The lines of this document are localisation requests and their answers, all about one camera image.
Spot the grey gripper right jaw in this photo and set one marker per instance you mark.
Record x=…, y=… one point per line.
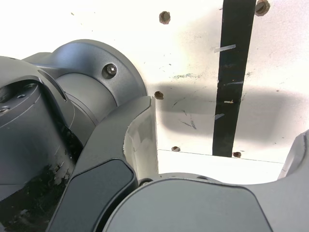
x=193, y=207

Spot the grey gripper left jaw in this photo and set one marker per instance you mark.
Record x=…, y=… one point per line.
x=101, y=157

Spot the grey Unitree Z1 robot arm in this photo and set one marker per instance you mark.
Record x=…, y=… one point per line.
x=48, y=101

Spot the black tape strip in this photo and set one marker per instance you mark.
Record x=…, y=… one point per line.
x=231, y=72

